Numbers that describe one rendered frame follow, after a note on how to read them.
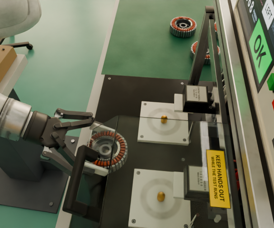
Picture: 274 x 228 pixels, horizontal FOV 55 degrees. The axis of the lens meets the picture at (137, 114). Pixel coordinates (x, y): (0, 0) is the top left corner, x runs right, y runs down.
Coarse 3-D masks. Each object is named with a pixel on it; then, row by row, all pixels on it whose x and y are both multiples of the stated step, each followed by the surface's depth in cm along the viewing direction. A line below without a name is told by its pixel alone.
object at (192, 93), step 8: (184, 88) 72; (192, 88) 71; (200, 88) 71; (176, 96) 75; (184, 96) 70; (192, 96) 70; (200, 96) 70; (208, 96) 73; (176, 104) 73; (184, 104) 70; (192, 104) 69; (200, 104) 69; (208, 104) 69; (184, 112) 72; (192, 112) 71; (200, 112) 71; (208, 112) 71; (216, 120) 75
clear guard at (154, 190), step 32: (96, 128) 51; (128, 128) 46; (160, 128) 46; (192, 128) 46; (224, 128) 46; (96, 160) 46; (128, 160) 42; (160, 160) 42; (192, 160) 42; (96, 192) 41; (128, 192) 39; (160, 192) 39; (192, 192) 39; (96, 224) 37; (128, 224) 37; (160, 224) 37; (192, 224) 37; (224, 224) 37
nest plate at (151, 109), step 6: (144, 102) 86; (150, 102) 86; (156, 102) 86; (144, 108) 85; (150, 108) 85; (156, 108) 85; (162, 108) 85; (168, 108) 85; (144, 114) 83; (150, 114) 83; (156, 114) 83; (162, 114) 83; (168, 114) 83; (174, 114) 83; (180, 114) 83; (186, 114) 83
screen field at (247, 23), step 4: (240, 0) 55; (240, 4) 55; (244, 4) 52; (244, 8) 52; (244, 12) 52; (244, 16) 52; (248, 20) 49; (248, 24) 49; (248, 28) 49; (248, 32) 49
